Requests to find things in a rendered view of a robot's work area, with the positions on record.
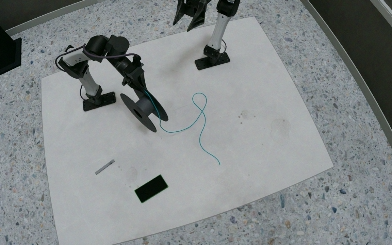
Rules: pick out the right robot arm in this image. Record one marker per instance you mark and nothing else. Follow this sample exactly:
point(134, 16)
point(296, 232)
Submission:
point(76, 65)

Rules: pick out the black cable reel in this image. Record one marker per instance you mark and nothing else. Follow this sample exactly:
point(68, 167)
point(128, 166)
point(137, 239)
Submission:
point(144, 107)

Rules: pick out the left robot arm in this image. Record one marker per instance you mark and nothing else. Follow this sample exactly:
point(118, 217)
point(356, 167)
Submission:
point(226, 10)

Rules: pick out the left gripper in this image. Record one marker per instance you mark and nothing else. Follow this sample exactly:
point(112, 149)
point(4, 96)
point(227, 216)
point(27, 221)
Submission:
point(193, 8)

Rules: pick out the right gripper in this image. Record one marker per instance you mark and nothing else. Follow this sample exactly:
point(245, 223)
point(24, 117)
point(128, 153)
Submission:
point(135, 84)

